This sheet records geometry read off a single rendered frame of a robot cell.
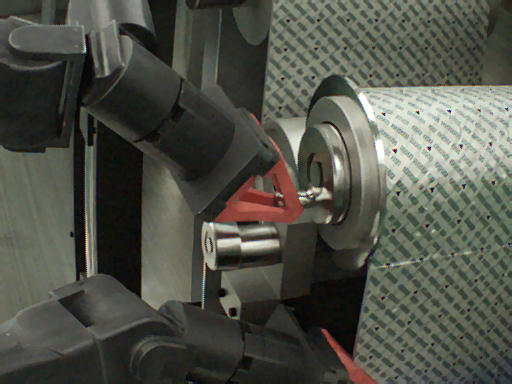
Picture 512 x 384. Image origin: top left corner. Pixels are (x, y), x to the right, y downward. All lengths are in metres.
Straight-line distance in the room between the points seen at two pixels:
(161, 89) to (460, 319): 0.33
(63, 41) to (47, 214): 0.79
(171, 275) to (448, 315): 0.55
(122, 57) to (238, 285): 0.26
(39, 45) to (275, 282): 0.31
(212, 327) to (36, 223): 0.71
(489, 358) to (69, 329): 0.40
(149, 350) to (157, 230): 0.75
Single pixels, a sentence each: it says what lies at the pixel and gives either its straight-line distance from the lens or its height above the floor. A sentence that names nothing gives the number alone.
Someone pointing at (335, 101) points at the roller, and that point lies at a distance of 0.80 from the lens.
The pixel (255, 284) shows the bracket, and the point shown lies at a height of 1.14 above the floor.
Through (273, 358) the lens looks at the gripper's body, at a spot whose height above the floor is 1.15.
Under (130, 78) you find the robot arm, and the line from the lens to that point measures 0.69.
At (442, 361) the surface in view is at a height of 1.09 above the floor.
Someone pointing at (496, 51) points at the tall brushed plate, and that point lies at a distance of 1.21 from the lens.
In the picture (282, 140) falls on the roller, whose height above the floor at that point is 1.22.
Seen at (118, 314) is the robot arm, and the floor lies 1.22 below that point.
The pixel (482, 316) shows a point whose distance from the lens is 0.89.
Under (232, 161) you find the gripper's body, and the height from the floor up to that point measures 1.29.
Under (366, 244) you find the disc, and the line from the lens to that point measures 0.79.
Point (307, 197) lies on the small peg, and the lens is 0.82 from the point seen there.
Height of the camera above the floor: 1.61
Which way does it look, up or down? 28 degrees down
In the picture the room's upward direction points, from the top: 5 degrees clockwise
